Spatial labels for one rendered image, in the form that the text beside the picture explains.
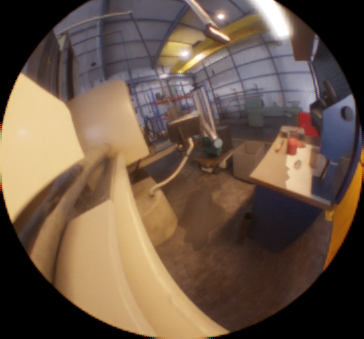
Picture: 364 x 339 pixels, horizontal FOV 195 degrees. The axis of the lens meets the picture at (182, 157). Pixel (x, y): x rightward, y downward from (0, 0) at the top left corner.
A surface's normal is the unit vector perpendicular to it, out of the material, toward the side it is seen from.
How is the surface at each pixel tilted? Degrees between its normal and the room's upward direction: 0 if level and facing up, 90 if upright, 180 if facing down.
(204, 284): 0
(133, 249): 0
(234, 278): 0
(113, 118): 90
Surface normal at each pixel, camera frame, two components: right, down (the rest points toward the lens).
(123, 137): 0.53, 0.17
